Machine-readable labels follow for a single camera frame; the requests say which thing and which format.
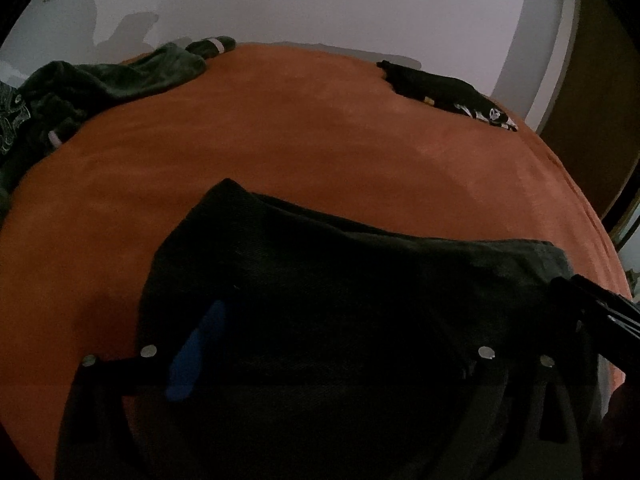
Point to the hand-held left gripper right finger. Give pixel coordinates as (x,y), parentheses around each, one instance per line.
(520,410)

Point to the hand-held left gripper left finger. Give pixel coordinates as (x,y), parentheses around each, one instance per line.
(192,355)

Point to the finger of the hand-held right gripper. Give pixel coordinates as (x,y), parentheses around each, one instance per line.
(600,315)

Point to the dark pants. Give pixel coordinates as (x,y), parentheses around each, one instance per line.
(350,300)

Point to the pile of dark green clothes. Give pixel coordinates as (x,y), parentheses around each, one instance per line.
(115,80)

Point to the brown wooden wardrobe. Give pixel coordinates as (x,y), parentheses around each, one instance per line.
(600,85)

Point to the orange blanket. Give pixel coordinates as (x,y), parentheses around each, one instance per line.
(300,135)

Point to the black printed garment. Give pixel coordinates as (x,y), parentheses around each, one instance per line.
(445,92)

